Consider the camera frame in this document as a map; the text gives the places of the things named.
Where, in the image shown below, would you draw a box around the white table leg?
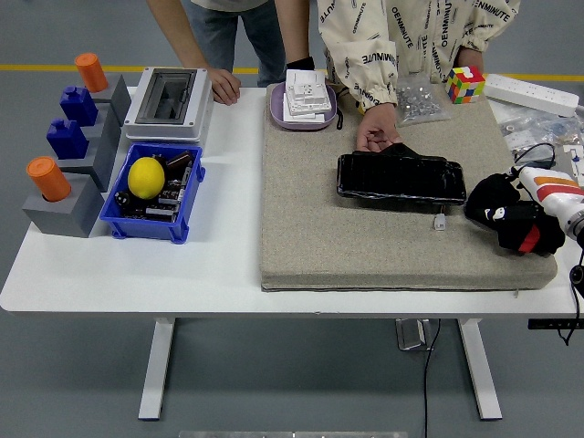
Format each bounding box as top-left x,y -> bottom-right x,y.
457,318 -> 504,422
137,317 -> 177,422

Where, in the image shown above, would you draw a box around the bare-armed person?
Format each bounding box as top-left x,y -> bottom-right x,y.
145,0 -> 317,106

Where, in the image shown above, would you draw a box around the white switch plate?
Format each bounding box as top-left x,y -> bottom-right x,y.
282,93 -> 327,123

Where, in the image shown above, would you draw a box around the person's right hand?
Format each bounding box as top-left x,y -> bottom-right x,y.
355,102 -> 402,154

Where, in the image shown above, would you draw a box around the bare-armed person's right hand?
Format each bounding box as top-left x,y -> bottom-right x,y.
207,68 -> 242,106

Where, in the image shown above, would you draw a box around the white socket plate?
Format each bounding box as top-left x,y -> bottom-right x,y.
285,68 -> 333,113

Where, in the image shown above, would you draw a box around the white power strip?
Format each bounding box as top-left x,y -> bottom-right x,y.
483,74 -> 580,119

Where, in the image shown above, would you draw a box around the brown cylindrical capacitor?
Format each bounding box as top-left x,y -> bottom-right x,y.
165,150 -> 195,170

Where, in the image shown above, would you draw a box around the grey electrical enclosure box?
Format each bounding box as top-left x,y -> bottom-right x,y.
123,67 -> 214,141

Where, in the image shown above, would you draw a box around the grey-brown mat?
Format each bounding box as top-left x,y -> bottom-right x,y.
259,82 -> 558,293

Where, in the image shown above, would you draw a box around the black rectangular panel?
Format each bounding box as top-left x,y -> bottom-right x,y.
336,142 -> 468,205

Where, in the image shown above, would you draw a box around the blue plastic bin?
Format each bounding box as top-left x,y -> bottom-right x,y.
99,142 -> 206,245

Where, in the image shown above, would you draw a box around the thin black wire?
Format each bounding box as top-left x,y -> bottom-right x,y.
514,142 -> 557,168

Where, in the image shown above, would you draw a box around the clear bag of screws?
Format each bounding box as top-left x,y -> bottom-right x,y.
392,75 -> 453,128

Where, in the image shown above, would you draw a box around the black rag with red patch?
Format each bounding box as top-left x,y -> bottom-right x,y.
464,172 -> 567,256

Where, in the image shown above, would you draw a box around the purple tray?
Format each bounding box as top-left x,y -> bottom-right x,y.
269,81 -> 339,132

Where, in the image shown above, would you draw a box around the white circuit breaker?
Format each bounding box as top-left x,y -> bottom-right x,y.
563,144 -> 584,186

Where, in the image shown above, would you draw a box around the multicoloured puzzle cube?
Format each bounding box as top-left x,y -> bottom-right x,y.
444,66 -> 486,105

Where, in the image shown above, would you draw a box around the black table control panel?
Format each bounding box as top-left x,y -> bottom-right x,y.
527,318 -> 584,330

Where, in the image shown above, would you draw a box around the yellow lemon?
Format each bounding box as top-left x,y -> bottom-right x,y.
127,156 -> 166,200

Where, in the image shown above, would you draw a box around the clear plastic parts bags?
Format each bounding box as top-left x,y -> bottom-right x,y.
495,102 -> 584,154

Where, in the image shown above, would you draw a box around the grey base block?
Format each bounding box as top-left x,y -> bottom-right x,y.
84,103 -> 123,152
57,136 -> 120,193
90,72 -> 133,128
21,172 -> 107,239

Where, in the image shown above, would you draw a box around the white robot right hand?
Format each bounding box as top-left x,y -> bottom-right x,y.
482,164 -> 584,227

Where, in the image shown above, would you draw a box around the blue block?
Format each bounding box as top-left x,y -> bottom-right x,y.
46,118 -> 89,160
59,85 -> 99,128

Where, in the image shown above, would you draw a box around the dark circuit board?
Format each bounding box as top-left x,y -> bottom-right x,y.
144,180 -> 184,224

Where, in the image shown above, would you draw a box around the person's left hand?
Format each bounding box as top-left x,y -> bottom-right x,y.
455,47 -> 484,75

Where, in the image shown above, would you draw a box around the silver box under table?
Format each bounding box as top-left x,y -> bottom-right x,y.
394,318 -> 434,351

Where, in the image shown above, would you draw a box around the orange cylinder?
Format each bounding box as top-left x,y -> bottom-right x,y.
26,156 -> 72,203
74,52 -> 110,94

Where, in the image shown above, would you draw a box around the hanging black power cable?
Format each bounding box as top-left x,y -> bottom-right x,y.
422,318 -> 442,438

